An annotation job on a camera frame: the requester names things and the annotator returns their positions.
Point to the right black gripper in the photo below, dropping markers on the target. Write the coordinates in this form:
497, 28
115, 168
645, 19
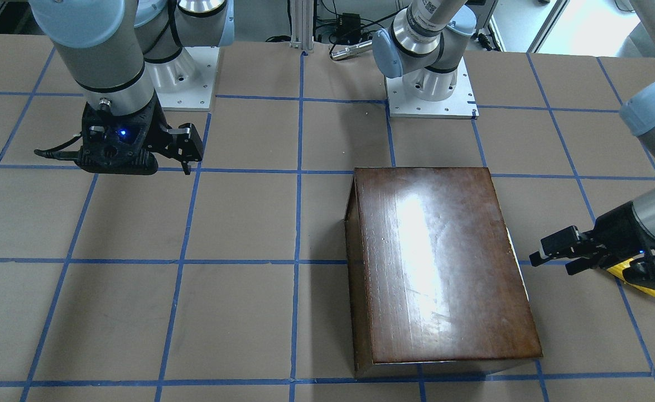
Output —
162, 134

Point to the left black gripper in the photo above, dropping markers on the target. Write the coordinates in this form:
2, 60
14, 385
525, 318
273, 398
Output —
612, 230

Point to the yellow corn cob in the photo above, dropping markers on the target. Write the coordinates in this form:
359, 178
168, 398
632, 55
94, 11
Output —
618, 271

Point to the dark wooden drawer box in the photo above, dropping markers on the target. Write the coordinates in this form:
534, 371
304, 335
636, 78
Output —
434, 281

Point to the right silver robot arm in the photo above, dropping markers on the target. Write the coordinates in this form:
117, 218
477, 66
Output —
123, 55

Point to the silver metal cylinder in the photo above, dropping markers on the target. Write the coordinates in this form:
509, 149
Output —
351, 51

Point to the black electronics box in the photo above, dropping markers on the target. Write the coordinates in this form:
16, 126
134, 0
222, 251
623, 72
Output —
348, 22

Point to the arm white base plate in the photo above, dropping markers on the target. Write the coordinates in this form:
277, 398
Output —
428, 94
187, 83

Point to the aluminium frame post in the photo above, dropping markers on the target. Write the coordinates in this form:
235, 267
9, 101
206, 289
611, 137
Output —
302, 23

